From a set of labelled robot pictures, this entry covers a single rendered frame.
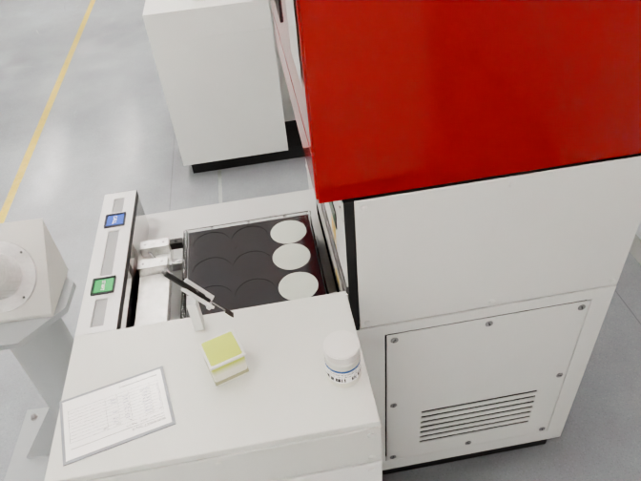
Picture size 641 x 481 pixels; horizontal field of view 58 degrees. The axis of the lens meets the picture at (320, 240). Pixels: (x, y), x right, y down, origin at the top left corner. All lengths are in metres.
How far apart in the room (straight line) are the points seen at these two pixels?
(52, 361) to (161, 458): 0.80
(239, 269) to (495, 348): 0.72
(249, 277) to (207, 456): 0.52
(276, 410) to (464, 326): 0.60
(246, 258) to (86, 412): 0.57
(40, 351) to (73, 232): 1.64
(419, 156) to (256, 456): 0.65
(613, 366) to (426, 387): 1.04
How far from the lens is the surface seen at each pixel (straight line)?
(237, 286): 1.49
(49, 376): 1.93
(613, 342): 2.66
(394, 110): 1.09
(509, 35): 1.10
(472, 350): 1.65
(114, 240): 1.65
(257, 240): 1.61
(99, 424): 1.25
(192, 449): 1.16
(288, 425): 1.14
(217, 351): 1.19
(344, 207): 1.18
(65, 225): 3.50
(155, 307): 1.53
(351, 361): 1.12
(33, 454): 2.49
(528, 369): 1.81
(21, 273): 1.73
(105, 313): 1.45
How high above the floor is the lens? 1.94
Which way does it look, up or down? 41 degrees down
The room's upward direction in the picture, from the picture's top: 6 degrees counter-clockwise
